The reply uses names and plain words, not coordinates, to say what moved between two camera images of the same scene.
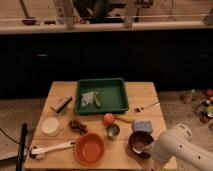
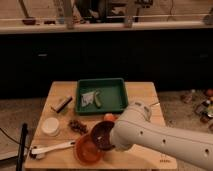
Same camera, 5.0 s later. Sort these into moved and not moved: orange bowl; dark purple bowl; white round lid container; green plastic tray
Moved: dark purple bowl
Not moved: green plastic tray; orange bowl; white round lid container
